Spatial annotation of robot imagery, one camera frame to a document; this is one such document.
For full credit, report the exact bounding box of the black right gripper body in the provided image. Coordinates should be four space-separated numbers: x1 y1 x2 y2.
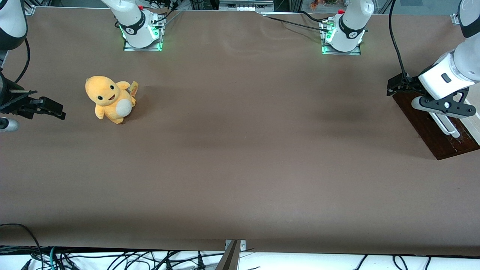
0 71 15 113

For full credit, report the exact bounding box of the dark brown wooden drawer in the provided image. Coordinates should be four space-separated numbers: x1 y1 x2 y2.
393 91 480 161

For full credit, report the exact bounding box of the white drawer handle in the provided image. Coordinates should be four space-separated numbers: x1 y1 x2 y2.
429 112 461 139

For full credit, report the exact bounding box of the orange plush toy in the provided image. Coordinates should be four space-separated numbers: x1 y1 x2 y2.
85 75 139 125

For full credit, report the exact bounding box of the cream white cabinet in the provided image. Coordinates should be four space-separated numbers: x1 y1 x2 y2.
460 112 480 146

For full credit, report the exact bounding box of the grey power strip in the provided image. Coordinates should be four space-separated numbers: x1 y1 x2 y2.
219 0 275 12

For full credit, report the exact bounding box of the brown table cover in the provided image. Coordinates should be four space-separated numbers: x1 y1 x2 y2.
0 6 480 257

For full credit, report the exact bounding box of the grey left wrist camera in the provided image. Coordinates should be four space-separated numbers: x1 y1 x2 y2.
411 88 477 120

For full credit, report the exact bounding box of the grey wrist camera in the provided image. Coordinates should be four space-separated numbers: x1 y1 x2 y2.
0 117 19 132
411 88 477 120

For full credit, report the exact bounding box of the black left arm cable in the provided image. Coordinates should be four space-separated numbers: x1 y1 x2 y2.
388 0 419 92

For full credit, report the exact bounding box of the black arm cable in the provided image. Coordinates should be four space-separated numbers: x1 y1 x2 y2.
14 37 31 85
388 0 419 92

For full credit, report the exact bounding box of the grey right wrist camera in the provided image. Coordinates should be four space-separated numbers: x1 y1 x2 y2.
0 117 19 132

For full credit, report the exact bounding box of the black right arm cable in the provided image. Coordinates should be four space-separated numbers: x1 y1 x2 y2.
14 37 31 85

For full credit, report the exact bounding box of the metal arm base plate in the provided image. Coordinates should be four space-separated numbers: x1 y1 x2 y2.
321 43 362 56
123 37 164 52

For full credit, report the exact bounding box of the short black table cable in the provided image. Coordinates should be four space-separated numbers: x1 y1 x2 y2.
298 10 330 24

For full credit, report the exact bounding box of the long black table cable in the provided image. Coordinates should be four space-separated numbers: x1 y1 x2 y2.
262 14 331 33

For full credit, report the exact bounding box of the black looped floor cable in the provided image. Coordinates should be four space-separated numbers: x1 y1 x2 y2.
0 223 45 270

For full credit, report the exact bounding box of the metal table edge bracket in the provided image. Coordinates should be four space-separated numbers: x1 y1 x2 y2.
225 239 247 251

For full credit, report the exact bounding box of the brown camera mount post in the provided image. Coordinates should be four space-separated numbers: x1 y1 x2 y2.
215 240 241 270

